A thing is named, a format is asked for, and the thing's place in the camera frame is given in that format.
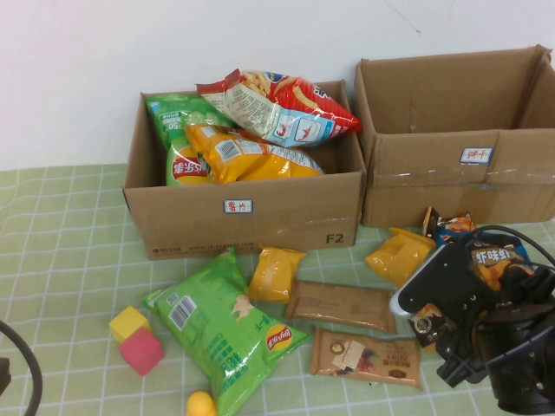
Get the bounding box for green checkered tablecloth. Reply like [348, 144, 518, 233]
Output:
[0, 164, 555, 416]

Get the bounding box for cardboard box printed F2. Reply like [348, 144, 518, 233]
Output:
[121, 80, 368, 261]

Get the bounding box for small black orange snack packet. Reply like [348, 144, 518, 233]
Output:
[408, 302, 448, 354]
[422, 205, 477, 237]

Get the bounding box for blue shrimp chip bag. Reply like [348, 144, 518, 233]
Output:
[433, 228, 535, 292]

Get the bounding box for pink foam cube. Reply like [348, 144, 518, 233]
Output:
[118, 327, 167, 377]

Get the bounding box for black camera cable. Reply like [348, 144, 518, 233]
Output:
[470, 223, 555, 278]
[0, 320, 44, 416]

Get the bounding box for black right camera cable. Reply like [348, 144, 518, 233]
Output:
[470, 223, 555, 278]

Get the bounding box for large brown cardboard box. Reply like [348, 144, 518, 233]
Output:
[353, 44, 555, 230]

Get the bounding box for green cucumber Lays chip bag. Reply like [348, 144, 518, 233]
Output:
[144, 93, 235, 187]

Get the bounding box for black left camera cable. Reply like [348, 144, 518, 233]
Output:
[0, 320, 44, 416]

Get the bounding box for yellow ball toy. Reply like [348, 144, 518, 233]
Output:
[185, 390, 218, 416]

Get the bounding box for yellow foam cube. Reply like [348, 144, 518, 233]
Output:
[108, 305, 153, 343]

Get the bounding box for red fries snack bag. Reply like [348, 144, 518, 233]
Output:
[194, 68, 362, 148]

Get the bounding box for brown picture biscuit packet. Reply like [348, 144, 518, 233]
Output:
[308, 327, 424, 391]

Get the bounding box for small yellow snack packet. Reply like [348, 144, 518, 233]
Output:
[246, 245, 308, 303]
[363, 227, 438, 289]

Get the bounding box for white blue-bordered label sticker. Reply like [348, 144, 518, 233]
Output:
[460, 146, 494, 165]
[223, 198, 254, 215]

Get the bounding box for orange yellow chip bag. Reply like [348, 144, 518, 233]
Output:
[184, 124, 326, 186]

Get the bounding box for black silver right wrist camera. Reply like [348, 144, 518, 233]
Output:
[388, 240, 498, 322]

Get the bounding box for plain brown biscuit packet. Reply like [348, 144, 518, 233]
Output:
[284, 280, 398, 335]

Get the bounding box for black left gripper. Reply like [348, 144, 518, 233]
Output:
[0, 357, 12, 402]

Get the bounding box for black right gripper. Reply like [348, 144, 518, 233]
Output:
[435, 264, 555, 389]

